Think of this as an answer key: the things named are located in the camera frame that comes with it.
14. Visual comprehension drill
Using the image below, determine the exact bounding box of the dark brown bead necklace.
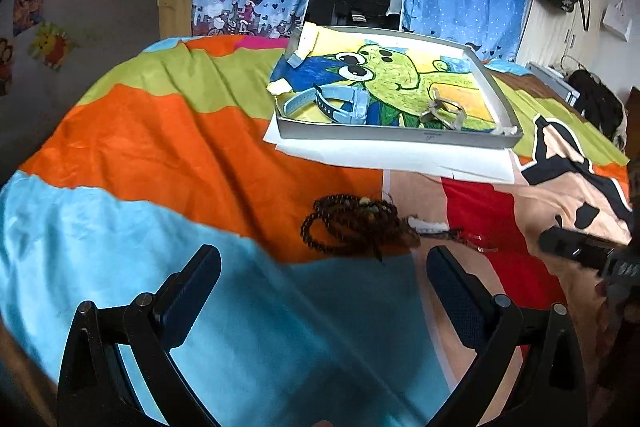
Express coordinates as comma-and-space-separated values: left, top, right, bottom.
300, 193, 418, 263

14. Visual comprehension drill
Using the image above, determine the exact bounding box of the wooden cabinet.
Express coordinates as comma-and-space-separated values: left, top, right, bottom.
155, 0, 195, 42

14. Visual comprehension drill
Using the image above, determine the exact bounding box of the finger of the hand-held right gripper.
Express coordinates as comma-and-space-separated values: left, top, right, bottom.
539, 227, 630, 277

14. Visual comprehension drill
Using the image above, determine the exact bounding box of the white wall box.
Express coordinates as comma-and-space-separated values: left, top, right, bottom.
602, 0, 637, 42

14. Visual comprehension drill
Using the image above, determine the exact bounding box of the green dinosaur drawing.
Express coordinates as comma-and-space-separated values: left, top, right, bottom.
272, 27, 501, 132

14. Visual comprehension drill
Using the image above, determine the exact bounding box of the light blue watch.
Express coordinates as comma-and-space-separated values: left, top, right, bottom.
283, 84, 372, 125

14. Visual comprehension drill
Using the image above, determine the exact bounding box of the round faces wall sticker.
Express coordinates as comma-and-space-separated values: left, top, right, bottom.
0, 38, 15, 98

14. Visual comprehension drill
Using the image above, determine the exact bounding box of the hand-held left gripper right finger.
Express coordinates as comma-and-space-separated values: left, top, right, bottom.
426, 246, 588, 427

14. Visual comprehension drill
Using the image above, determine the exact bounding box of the black backpack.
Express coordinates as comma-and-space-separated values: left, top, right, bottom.
567, 69, 628, 142

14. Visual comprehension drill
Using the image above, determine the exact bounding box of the white paper sheet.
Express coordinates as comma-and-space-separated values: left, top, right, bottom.
262, 122, 523, 184

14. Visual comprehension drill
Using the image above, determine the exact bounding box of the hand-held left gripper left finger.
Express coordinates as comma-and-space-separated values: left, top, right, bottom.
57, 244, 223, 427

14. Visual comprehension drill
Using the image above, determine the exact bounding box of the shallow grey box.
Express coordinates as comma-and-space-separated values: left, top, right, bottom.
272, 24, 525, 151

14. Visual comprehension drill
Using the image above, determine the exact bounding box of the colourful cartoon blanket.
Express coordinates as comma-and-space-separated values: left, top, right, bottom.
0, 34, 636, 427

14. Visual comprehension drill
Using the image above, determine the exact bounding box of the silver metal watch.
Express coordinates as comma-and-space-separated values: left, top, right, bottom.
419, 88, 471, 130

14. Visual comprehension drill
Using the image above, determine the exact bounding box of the yellow cartoon wall sticker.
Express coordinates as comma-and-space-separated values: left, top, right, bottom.
27, 22, 81, 70

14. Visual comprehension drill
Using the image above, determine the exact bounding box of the cartoon figure wall sticker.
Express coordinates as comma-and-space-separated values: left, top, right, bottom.
12, 0, 47, 38

